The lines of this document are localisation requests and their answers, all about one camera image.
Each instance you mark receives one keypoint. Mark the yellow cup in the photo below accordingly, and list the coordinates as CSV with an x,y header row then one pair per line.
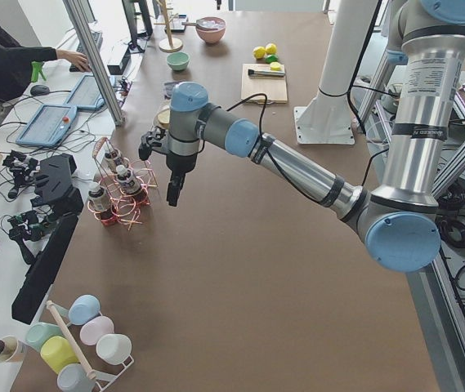
x,y
57,353

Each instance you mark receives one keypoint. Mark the white cup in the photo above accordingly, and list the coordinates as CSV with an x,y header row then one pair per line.
x,y
114,348

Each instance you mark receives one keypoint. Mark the aluminium frame post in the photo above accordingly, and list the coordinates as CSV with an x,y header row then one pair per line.
x,y
78,19

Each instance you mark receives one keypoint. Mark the pink pot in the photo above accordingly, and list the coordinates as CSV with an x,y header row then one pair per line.
x,y
210,29

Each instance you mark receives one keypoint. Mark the bread slice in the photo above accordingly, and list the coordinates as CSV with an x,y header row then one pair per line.
x,y
163,118

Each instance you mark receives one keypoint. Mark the green cup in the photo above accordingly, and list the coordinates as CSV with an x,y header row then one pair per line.
x,y
39,333

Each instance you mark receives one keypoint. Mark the tea bottle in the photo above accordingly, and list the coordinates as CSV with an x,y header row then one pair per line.
x,y
127,181
101,204
113,159

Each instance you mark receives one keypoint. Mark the blue teach pendant near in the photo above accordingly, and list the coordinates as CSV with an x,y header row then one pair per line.
x,y
48,126

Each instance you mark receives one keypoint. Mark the black monitor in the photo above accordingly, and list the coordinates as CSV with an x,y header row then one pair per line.
x,y
137,15

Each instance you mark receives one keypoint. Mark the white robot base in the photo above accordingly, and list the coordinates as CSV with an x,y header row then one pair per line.
x,y
326,120

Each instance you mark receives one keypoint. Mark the grey blue cup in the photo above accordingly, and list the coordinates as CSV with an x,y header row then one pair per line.
x,y
72,378

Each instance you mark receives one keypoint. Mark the steel handled brush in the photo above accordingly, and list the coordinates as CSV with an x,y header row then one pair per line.
x,y
259,73

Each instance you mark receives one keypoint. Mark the whole lemon upper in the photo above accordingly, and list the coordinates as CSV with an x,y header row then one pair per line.
x,y
259,52

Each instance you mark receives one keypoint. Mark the wooden cutting board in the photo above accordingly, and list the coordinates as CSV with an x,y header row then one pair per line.
x,y
274,87

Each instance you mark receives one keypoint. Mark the pink cup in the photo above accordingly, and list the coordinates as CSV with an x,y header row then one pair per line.
x,y
92,331

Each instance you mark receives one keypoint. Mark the half lemon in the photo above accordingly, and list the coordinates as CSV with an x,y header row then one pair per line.
x,y
275,66

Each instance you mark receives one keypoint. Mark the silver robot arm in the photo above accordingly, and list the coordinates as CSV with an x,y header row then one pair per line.
x,y
396,220

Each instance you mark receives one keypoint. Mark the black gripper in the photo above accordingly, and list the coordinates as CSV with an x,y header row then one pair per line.
x,y
179,163

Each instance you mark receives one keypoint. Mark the mint green bowl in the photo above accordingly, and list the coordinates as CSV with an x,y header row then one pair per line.
x,y
178,61

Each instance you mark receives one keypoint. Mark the green lime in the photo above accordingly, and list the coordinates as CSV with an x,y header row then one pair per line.
x,y
271,58

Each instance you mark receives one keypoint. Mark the wooden stand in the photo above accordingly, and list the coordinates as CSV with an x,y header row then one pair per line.
x,y
170,44

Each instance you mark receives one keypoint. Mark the blue teach pendant far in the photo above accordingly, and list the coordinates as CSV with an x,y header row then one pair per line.
x,y
86,95

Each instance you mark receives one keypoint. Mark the paper cup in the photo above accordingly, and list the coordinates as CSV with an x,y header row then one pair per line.
x,y
12,350

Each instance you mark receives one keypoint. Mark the copper wire bottle rack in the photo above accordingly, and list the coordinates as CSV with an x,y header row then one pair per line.
x,y
126,208

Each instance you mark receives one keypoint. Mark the white round plate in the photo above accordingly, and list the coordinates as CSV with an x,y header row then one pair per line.
x,y
155,121

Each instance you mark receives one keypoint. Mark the blue teach pendant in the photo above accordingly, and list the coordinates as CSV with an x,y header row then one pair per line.
x,y
48,126
86,95

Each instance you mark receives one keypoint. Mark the whole lemon lower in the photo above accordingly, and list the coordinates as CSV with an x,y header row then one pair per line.
x,y
271,48

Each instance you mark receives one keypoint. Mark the white cup rack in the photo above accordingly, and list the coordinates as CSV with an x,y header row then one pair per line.
x,y
104,374

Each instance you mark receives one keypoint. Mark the grey folded cloth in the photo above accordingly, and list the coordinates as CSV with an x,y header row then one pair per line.
x,y
168,88

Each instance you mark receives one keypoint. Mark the person in black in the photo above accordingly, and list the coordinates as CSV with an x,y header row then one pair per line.
x,y
16,64

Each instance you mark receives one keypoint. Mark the whole lemon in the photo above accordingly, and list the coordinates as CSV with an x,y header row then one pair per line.
x,y
271,48
259,52

